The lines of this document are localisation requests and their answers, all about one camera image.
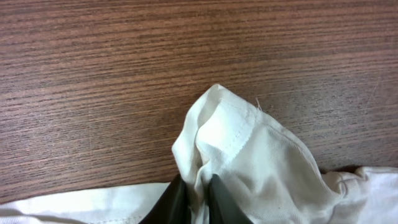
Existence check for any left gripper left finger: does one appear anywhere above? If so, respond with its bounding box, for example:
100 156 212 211
139 174 190 224

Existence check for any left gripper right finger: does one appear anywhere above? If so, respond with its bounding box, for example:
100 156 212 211
208 174 252 224

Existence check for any white Puma t-shirt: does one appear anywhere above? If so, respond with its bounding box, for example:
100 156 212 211
1 84 397 223

